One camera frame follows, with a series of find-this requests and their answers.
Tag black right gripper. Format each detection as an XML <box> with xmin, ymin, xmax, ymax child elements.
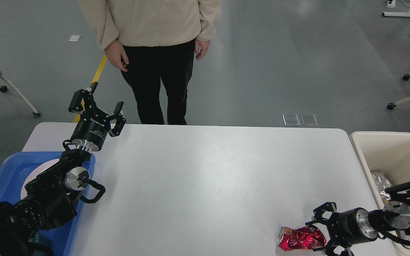
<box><xmin>305</xmin><ymin>202</ymin><xmax>378</xmax><ymax>256</ymax></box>

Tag crushed red can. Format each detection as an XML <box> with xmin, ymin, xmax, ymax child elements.
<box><xmin>278</xmin><ymin>225</ymin><xmax>327</xmax><ymax>251</ymax></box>

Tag person right hand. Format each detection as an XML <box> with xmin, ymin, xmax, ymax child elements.
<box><xmin>104</xmin><ymin>39</ymin><xmax>130</xmax><ymax>72</ymax></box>

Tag pink plate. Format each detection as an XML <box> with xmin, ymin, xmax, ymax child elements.
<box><xmin>20</xmin><ymin>158</ymin><xmax>59</xmax><ymax>199</ymax></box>

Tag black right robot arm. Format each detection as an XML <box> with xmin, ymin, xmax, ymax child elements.
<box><xmin>306</xmin><ymin>182</ymin><xmax>410</xmax><ymax>256</ymax></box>

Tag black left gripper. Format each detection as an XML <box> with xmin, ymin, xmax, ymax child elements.
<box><xmin>68</xmin><ymin>81</ymin><xmax>126</xmax><ymax>152</ymax></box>

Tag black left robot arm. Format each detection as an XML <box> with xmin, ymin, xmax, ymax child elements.
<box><xmin>0</xmin><ymin>82</ymin><xmax>126</xmax><ymax>256</ymax></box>

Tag blue plastic tray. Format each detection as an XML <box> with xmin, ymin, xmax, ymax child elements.
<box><xmin>0</xmin><ymin>152</ymin><xmax>105</xmax><ymax>256</ymax></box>

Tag person left hand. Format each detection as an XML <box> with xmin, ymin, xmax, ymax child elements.
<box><xmin>195</xmin><ymin>39</ymin><xmax>210</xmax><ymax>60</ymax></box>

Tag clear floor plates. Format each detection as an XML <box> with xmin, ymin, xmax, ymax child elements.
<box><xmin>283</xmin><ymin>114</ymin><xmax>319</xmax><ymax>126</ymax></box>

